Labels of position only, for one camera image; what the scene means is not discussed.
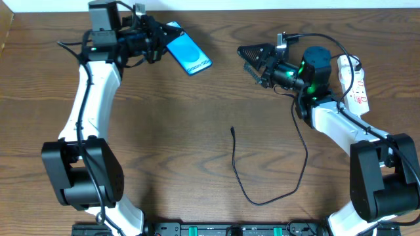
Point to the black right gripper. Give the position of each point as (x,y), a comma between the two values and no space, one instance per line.
(268,67)

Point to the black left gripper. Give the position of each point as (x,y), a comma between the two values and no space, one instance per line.
(153,40)

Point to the blue Galaxy smartphone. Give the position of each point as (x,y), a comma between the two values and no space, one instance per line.
(187,53)

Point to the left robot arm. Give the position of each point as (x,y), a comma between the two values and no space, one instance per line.
(83,171)

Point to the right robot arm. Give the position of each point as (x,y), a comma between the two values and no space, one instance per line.
(384,169)

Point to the white power strip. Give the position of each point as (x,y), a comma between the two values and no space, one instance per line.
(356,100)

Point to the cardboard side panel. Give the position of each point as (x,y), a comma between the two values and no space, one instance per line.
(6,19)

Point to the white wall charger adapter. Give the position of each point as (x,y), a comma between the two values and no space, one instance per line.
(345,74)

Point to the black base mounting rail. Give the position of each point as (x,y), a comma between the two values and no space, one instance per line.
(177,229)

